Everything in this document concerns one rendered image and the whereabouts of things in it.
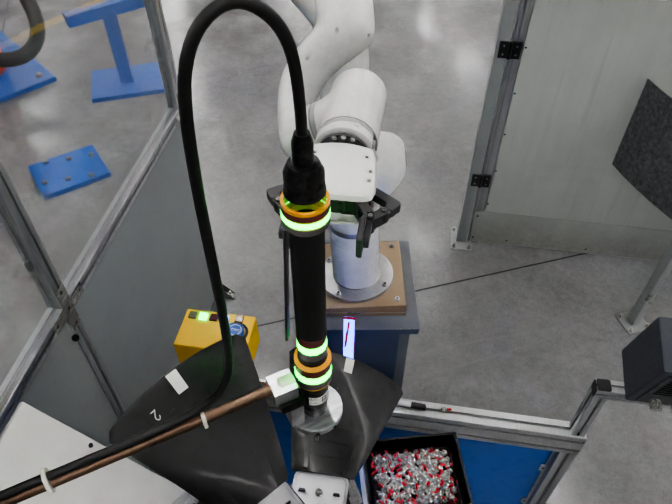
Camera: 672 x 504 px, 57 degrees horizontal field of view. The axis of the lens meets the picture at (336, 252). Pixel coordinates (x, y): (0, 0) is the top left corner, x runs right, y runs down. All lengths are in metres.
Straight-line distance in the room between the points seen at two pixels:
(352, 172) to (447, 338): 1.98
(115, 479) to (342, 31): 0.77
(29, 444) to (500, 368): 1.99
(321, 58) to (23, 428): 0.69
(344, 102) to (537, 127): 1.87
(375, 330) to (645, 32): 1.51
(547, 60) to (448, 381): 1.29
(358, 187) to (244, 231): 2.38
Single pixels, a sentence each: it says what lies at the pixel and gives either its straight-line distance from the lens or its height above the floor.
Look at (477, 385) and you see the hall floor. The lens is 2.59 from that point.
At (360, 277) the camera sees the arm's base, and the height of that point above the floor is 1.02.
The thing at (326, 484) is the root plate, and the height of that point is 1.18.
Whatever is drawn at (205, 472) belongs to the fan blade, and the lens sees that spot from 0.93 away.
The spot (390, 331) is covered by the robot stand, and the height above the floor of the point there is 0.92.
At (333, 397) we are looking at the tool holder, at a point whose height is 1.46.
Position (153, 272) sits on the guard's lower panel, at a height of 0.66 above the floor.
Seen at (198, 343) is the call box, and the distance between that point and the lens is 1.36.
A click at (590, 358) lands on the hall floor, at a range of 2.80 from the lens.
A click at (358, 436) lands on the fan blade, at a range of 1.10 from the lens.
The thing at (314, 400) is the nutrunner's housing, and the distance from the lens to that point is 0.76.
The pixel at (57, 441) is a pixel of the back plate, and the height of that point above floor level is 1.31.
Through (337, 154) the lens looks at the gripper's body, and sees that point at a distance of 0.79.
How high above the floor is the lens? 2.17
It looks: 47 degrees down
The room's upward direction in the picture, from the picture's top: straight up
